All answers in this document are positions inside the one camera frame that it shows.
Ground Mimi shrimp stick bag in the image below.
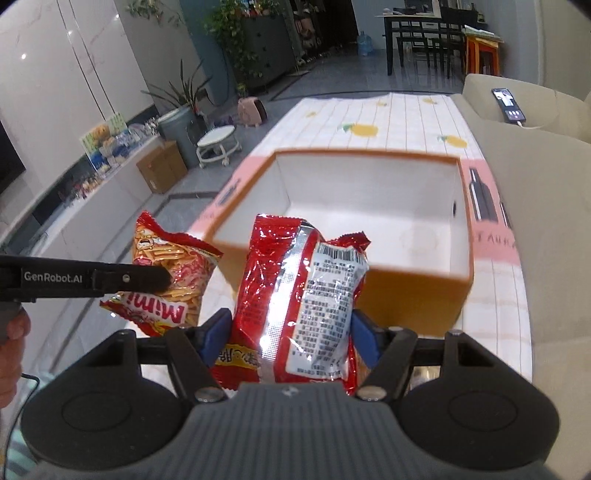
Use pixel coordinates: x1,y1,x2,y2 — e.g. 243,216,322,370
100,211,223,337

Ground red foil snack bag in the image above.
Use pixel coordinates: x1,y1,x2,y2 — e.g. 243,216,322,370
212,215,370,394

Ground smartphone on sofa arm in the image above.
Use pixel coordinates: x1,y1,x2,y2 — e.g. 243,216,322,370
491,88,526,125

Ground person's left hand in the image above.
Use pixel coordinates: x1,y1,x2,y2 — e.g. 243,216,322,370
0,308,31,408

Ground white TV cabinet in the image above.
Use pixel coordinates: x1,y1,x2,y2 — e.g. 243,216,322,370
25,138,163,268

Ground checked lemon tablecloth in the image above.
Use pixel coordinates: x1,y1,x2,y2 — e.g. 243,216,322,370
202,93,533,378

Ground brown cardboard box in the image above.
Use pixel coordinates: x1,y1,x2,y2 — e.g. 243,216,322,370
136,141,188,194

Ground orange cardboard box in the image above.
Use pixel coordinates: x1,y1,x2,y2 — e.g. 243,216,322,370
192,149,474,337

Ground grey plant pot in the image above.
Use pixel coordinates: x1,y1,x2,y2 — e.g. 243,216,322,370
156,105,208,169

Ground white round stool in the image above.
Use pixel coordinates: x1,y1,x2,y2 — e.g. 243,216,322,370
195,125,242,169

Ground pink small heater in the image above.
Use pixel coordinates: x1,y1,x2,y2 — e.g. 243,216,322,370
238,97,267,127

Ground beige sofa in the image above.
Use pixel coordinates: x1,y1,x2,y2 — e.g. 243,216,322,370
454,74,590,479

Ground dark sideboard cabinet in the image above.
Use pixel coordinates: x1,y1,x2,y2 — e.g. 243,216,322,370
242,15,296,91

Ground blue water bottle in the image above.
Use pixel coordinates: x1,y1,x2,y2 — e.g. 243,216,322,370
356,31,374,57

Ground orange stacked stools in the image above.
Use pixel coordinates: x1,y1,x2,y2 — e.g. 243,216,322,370
463,25,504,76

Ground dark dining table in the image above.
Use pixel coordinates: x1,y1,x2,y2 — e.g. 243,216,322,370
378,7,480,77

